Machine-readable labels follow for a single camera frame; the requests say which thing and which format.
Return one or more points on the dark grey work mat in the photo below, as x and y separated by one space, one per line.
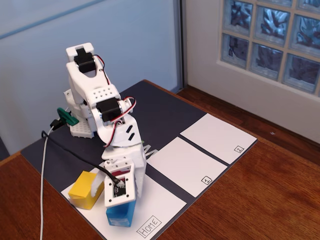
65 162

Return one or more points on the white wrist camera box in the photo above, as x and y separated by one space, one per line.
110 197

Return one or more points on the white paper marked one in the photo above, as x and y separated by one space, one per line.
200 165

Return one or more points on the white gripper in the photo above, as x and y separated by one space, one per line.
139 160

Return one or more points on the white five-joint robot arm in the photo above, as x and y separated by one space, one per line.
85 82

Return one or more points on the green plastic clamp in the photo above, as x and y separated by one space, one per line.
67 116

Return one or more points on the white paper marked two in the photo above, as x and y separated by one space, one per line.
237 142

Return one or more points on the glass block window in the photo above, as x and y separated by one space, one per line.
267 57

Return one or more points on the yellow paper box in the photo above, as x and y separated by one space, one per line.
82 192

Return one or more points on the frosted door panel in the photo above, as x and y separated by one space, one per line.
37 50

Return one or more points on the blue paper box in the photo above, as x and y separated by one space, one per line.
120 215

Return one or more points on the white paper marked home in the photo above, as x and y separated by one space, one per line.
155 197

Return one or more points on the grey metal door frame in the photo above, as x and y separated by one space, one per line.
180 37

